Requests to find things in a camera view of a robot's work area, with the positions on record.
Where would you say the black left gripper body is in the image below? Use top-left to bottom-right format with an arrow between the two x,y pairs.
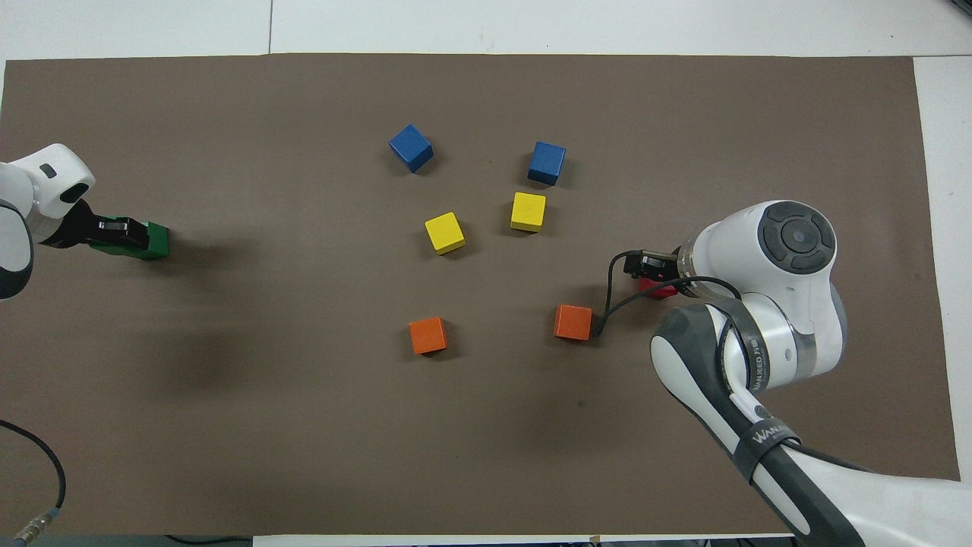
38,198 -> 101,251

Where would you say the blue wooden cube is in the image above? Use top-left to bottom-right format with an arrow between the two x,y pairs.
526,141 -> 567,187
388,123 -> 435,174

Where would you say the brown table mat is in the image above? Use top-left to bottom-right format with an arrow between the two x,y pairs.
0,52 -> 966,537

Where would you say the yellow wooden cube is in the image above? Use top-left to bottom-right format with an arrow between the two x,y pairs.
423,211 -> 467,256
510,191 -> 548,234

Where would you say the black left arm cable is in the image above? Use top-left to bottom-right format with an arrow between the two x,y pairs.
0,419 -> 68,547

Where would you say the orange wooden cube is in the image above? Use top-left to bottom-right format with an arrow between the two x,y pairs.
408,316 -> 449,356
553,304 -> 594,342

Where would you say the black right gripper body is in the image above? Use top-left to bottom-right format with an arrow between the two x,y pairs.
623,250 -> 682,282

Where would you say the black floor cable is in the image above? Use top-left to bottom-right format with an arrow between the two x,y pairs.
163,534 -> 253,547

